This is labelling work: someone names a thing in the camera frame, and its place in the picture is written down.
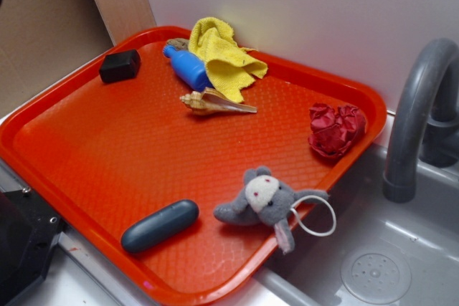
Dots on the grey plush mouse toy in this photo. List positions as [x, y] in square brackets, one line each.
[264, 199]

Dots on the yellow cloth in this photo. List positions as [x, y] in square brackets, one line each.
[229, 67]

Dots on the beige conch seashell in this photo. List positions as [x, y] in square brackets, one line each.
[211, 101]

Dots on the grey plastic sink basin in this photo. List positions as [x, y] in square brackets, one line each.
[381, 253]

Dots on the brown scrubber ball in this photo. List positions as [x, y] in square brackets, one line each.
[179, 43]

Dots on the blue plastic bottle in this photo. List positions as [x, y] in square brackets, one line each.
[188, 67]

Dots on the grey toy faucet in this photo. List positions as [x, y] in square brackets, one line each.
[425, 126]

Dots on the dark grey oval case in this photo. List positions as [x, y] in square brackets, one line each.
[160, 226]

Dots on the small black box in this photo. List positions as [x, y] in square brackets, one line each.
[120, 66]

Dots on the orange plastic tray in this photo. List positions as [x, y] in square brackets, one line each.
[106, 156]

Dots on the crumpled red paper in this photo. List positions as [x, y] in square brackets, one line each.
[333, 132]

